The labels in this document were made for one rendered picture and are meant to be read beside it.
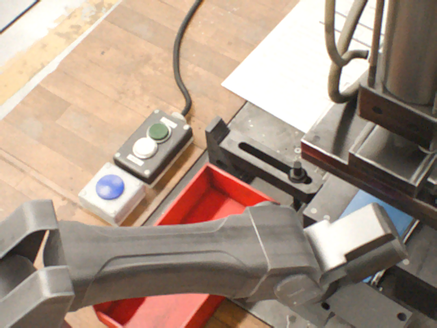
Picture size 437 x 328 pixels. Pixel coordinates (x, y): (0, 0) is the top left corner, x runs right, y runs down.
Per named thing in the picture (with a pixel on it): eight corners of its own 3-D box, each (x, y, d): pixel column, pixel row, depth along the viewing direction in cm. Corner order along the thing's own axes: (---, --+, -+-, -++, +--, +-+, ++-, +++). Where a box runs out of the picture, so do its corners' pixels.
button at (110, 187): (92, 196, 122) (89, 189, 120) (110, 176, 124) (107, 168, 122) (114, 209, 120) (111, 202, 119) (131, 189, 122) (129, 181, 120)
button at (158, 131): (145, 140, 127) (144, 133, 125) (158, 127, 128) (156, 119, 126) (161, 150, 125) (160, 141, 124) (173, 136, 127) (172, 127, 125)
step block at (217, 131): (209, 165, 125) (204, 129, 118) (221, 151, 127) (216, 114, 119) (246, 186, 123) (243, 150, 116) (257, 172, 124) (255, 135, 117)
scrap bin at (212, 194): (97, 320, 113) (89, 300, 108) (210, 184, 124) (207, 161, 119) (170, 370, 109) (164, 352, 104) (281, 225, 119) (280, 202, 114)
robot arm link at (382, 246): (384, 202, 89) (348, 153, 79) (419, 274, 84) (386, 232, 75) (285, 253, 92) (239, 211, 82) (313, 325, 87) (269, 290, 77)
